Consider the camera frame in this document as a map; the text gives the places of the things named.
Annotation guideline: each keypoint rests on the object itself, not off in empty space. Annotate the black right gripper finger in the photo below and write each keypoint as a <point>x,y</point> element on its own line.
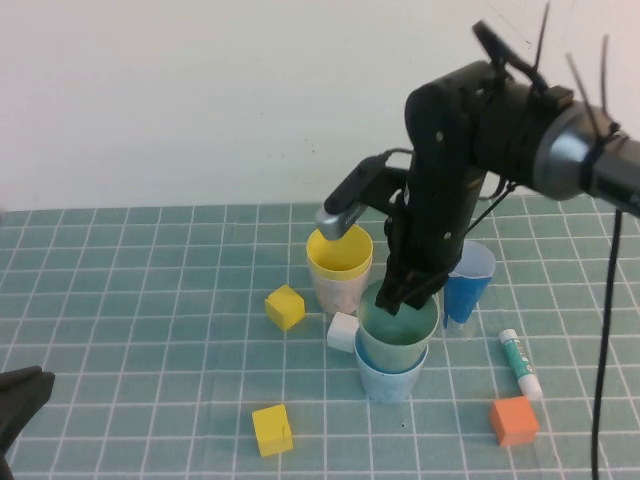
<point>392,297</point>
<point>425,292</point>

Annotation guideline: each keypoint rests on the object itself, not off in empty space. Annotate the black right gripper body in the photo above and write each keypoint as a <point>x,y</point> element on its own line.
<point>435,225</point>

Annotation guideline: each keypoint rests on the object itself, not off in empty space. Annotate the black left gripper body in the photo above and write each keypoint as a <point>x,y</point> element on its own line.
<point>4,467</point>

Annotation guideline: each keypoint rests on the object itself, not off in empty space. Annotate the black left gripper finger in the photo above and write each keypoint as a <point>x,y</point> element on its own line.
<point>17,380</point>
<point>30,405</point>

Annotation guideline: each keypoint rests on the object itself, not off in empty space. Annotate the pink plastic cup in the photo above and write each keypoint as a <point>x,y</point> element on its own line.
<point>340,295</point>

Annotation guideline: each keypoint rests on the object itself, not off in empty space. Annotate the green plastic cup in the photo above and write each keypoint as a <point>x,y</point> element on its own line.
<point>395,350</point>

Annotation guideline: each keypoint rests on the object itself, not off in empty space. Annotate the yellow plastic cup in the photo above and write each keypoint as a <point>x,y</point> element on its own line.
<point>345,261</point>

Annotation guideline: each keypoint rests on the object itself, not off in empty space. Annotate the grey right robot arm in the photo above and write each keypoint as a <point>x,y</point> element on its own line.
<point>565,150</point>

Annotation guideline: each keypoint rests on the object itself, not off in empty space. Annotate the blue paper cone cup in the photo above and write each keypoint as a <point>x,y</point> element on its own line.
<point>470,295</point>

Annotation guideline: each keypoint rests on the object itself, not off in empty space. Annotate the white foam cube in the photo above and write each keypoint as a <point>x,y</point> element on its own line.
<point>342,332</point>

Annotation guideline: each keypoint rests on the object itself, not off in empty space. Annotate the light blue plastic cup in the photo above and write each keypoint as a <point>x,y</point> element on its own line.
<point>390,385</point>

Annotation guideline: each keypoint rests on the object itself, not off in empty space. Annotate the yellow notched foam cube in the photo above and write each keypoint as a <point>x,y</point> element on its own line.
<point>285,310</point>

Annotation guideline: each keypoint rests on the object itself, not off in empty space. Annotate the green white glue stick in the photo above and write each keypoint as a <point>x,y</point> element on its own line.
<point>517,362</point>

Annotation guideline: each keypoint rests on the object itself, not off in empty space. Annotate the teal grid tablecloth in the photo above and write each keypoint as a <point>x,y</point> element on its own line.
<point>150,325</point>

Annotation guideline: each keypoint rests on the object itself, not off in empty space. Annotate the orange foam cube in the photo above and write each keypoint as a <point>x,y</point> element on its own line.
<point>515,422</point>

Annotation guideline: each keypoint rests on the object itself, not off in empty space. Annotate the yellow foam cube with slit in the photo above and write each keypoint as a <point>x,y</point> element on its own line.
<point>272,432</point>

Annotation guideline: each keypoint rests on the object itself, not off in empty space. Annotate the black zip tie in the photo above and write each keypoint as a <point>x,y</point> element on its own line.
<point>582,85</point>
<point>542,40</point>
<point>605,75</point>

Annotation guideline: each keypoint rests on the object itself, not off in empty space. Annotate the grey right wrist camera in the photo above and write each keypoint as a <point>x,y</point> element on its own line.
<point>345,200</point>

